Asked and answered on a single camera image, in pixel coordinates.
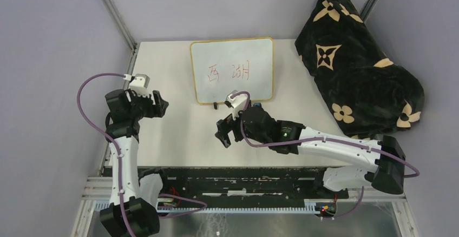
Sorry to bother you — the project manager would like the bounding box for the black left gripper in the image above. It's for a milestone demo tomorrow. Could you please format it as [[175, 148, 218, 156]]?
[[128, 88, 168, 121]]

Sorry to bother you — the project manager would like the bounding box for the yellow framed whiteboard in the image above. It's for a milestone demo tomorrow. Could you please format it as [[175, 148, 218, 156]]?
[[189, 37, 274, 104]]

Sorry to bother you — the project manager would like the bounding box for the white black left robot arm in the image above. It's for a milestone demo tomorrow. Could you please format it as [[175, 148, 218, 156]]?
[[100, 89, 171, 236]]

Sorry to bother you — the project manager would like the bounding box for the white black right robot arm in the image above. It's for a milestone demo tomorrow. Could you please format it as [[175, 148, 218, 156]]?
[[215, 106, 406, 198]]

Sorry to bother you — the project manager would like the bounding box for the small electronics board with led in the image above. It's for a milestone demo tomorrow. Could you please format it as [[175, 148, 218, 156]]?
[[314, 203, 337, 218]]

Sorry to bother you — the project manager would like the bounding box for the black floral plush blanket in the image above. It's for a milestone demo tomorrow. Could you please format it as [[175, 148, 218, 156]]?
[[294, 0, 425, 139]]

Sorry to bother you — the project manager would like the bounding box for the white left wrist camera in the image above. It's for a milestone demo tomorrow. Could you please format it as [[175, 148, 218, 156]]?
[[128, 74, 150, 97]]

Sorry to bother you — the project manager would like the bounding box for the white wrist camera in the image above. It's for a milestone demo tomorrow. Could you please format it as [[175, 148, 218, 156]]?
[[224, 91, 250, 121], [128, 74, 150, 97]]

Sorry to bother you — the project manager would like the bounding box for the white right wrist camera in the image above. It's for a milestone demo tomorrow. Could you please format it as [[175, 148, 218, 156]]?
[[224, 91, 250, 121]]

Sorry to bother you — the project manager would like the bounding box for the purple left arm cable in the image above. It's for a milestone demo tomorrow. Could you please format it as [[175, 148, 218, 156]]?
[[77, 73, 208, 237]]

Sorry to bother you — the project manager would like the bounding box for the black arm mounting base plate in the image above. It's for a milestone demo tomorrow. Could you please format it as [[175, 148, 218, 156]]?
[[137, 167, 349, 208]]

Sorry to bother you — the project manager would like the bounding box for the left aluminium frame post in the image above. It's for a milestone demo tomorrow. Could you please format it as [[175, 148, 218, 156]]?
[[102, 0, 137, 51]]

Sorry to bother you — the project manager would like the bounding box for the grey toothed cable rail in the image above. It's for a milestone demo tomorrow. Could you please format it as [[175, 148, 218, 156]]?
[[94, 198, 337, 215]]

